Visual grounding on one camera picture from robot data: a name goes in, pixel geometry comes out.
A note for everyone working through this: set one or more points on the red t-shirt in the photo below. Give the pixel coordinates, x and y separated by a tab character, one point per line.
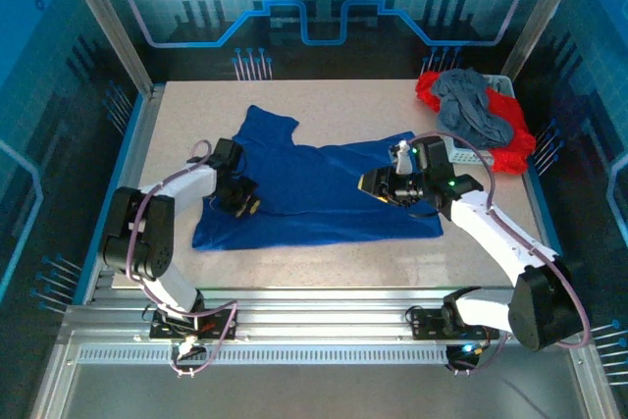
510	144

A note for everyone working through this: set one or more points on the blue t-shirt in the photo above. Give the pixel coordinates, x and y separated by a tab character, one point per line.
314	193

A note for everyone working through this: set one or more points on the black connector module with light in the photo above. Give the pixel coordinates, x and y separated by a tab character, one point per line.
463	352

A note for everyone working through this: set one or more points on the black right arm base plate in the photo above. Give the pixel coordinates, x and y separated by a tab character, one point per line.
422	326

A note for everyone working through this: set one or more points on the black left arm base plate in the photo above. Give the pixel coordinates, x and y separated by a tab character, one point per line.
162	330

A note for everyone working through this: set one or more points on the white connector plug with light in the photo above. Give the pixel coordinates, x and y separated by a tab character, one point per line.
189	351

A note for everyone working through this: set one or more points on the aluminium frame cross rail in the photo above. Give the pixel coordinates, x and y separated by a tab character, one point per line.
319	316

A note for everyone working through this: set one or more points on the white plastic basket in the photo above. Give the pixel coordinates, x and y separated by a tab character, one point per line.
466	158

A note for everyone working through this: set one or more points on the aluminium table side rail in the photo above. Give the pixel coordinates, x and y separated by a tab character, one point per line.
140	144
539	203

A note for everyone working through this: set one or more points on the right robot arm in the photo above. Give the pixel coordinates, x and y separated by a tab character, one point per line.
495	232

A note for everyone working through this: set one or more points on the aluminium frame post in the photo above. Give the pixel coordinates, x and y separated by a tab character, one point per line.
545	12
107	21

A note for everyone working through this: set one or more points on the grey t-shirt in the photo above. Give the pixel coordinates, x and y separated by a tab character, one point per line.
466	110

